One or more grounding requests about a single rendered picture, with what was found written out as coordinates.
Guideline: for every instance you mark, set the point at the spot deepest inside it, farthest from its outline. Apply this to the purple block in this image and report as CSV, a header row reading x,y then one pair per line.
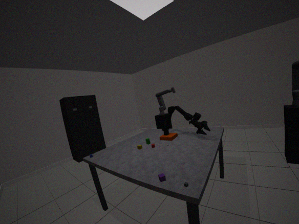
x,y
161,177

